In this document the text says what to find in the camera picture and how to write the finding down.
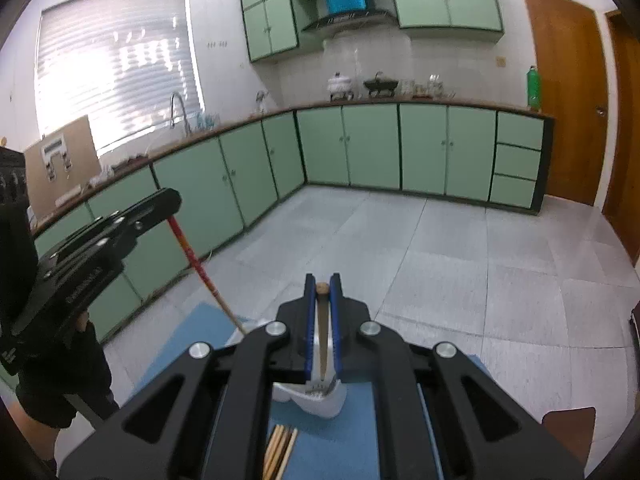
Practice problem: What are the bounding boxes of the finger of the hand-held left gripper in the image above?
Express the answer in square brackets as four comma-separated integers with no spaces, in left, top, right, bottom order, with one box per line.
[31,227,140,318]
[75,187,183,241]

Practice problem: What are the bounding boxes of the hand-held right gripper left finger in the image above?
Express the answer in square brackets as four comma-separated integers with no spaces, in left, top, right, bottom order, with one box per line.
[59,273,321,480]

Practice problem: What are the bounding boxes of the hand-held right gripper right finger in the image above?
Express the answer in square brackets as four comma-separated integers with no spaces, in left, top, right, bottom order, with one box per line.
[329,273,586,480]

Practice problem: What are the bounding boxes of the wooden-handled metal utensil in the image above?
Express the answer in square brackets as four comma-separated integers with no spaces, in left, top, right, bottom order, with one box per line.
[316,282,332,383]

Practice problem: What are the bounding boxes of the white utensil holder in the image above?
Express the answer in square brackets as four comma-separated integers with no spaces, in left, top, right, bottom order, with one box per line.
[272,377,347,420]

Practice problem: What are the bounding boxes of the red chopstick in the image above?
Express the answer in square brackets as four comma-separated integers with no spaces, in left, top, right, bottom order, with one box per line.
[166,215,248,336]

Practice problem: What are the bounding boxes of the person's left forearm black sleeve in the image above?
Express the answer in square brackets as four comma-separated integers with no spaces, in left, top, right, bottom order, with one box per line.
[14,310,122,429]

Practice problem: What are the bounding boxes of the chrome sink faucet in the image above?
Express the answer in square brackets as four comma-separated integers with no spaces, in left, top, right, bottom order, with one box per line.
[169,91,194,137]

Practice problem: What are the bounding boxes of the cardboard box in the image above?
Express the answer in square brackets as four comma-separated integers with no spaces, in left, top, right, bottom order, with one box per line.
[23,115,102,213]

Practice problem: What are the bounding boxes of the blue table mat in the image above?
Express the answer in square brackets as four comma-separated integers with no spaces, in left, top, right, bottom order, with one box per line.
[134,301,495,480]

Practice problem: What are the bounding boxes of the light wooden chopstick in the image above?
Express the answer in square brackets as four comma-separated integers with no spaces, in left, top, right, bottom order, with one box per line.
[271,427,293,480]
[262,425,281,478]
[266,426,287,480]
[277,428,300,480]

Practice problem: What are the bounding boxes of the white window blind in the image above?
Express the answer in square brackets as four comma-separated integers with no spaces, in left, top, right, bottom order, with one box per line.
[34,0,206,157]

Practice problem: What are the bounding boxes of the green base cabinets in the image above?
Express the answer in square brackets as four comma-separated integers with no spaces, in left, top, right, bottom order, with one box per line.
[31,101,557,347]

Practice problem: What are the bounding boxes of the white pot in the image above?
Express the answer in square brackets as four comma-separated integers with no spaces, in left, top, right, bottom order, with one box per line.
[327,73,355,100]

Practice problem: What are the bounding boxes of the brown chair back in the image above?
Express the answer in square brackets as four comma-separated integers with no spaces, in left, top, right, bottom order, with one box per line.
[542,406,597,462]

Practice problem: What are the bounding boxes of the black wok on stove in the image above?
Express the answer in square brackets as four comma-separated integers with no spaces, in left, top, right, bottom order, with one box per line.
[363,72,400,99]

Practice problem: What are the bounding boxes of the glass jars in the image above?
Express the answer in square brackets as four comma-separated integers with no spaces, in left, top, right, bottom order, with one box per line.
[412,74,447,98]

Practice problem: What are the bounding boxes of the range hood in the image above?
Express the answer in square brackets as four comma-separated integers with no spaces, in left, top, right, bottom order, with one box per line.
[300,7,397,34]

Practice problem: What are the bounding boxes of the green plastic bottle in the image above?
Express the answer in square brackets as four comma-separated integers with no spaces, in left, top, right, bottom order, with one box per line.
[525,64,544,111]

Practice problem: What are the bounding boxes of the brown wooden door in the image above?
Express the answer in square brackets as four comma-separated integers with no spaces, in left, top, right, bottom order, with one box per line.
[602,9,640,267]
[521,0,609,207]

